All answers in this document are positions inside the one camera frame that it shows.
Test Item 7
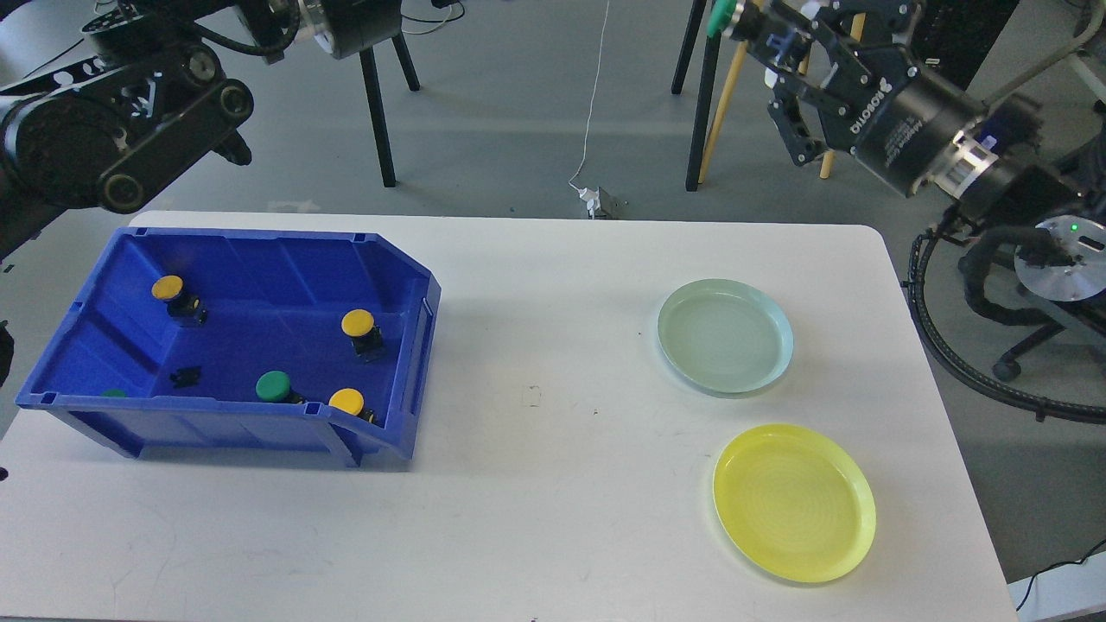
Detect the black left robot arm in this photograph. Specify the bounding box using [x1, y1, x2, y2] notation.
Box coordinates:
[1, 1, 420, 257]

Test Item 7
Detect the wooden easel leg left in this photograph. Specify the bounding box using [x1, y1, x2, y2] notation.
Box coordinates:
[696, 41, 749, 185]

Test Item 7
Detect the blue plastic storage bin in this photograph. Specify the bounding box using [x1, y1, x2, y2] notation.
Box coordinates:
[15, 227, 440, 467]

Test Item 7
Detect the white power adapter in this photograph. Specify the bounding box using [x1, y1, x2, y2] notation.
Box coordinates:
[577, 187, 619, 220]

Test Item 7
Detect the wooden easel leg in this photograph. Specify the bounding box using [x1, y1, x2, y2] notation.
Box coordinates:
[696, 41, 749, 185]
[818, 149, 836, 180]

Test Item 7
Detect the black computer tower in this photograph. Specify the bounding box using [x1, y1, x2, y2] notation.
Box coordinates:
[909, 1, 1019, 90]

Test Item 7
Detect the white cable on floor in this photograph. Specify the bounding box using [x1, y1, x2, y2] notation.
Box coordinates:
[568, 0, 611, 193]

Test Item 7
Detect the black corrugated cable right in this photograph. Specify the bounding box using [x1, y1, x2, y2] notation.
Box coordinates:
[907, 226, 1106, 424]

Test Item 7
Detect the yellow plate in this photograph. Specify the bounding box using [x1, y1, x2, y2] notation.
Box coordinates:
[711, 422, 878, 584]

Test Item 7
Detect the yellow push button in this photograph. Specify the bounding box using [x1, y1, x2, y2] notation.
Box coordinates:
[150, 274, 208, 326]
[327, 387, 377, 425]
[340, 308, 385, 362]

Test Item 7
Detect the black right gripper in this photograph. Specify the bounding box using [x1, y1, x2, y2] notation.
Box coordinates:
[726, 1, 985, 197]

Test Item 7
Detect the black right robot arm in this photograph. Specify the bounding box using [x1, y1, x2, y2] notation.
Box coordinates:
[708, 1, 1079, 230]

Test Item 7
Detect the light green plate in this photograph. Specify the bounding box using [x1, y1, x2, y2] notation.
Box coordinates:
[657, 278, 795, 397]

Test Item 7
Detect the small black button part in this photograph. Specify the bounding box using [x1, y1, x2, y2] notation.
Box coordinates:
[169, 365, 202, 388]

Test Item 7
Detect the black tripod legs left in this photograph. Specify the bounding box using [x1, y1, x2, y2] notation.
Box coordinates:
[359, 33, 422, 188]

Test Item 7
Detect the black cable lower right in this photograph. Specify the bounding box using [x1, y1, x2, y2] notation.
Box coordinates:
[1018, 537, 1106, 611]

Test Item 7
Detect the yellow push button front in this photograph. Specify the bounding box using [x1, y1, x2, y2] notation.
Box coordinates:
[327, 387, 377, 425]

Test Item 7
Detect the wooden easel leg right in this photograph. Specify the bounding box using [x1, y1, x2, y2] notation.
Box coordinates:
[818, 149, 836, 180]

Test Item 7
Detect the black stand legs centre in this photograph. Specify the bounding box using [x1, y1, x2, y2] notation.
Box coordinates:
[669, 1, 721, 193]

